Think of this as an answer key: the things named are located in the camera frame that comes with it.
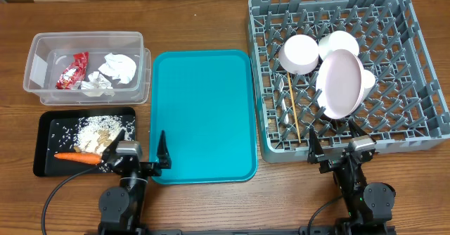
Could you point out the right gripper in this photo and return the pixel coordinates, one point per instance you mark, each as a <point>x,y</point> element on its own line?
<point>318,150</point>

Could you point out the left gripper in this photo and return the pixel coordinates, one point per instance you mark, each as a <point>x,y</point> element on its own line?
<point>164,160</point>

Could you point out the orange carrot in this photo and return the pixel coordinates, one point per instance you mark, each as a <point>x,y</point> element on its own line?
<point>87,158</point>

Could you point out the pile of rice and nuts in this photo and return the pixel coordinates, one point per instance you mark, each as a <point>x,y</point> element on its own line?
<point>88,134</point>

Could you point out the wooden chopstick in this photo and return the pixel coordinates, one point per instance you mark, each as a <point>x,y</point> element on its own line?
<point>294,108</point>

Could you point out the large white plate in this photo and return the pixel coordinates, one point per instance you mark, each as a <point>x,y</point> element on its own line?
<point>340,83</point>

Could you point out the white plastic cup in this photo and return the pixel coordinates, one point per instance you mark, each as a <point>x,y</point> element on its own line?
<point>368,82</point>

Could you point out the white napkin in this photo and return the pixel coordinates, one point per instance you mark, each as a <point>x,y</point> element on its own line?
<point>118,67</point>
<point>97,81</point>

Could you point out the small bowl with nuts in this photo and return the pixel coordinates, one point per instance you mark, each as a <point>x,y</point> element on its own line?
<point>299,54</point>

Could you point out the red snack wrapper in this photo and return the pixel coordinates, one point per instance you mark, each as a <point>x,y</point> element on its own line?
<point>74,74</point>

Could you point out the white plastic fork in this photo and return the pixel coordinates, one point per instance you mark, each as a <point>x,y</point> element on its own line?
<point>283,105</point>

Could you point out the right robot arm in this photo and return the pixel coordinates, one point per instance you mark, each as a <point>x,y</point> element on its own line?
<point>369,206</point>

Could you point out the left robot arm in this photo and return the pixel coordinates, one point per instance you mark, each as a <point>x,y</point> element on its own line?
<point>121,206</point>

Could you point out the grey dish rack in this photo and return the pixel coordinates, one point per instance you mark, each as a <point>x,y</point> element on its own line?
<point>405,110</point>

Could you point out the black plastic tray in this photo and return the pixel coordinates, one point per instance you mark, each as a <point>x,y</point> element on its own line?
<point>44,165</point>

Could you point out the teal plastic tray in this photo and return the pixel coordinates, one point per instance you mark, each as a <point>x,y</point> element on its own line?
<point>203,103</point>

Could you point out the clear plastic bin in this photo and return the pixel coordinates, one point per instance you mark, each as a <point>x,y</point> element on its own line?
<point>52,52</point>

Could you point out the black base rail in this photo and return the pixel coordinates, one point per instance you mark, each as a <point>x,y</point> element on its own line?
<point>225,232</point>

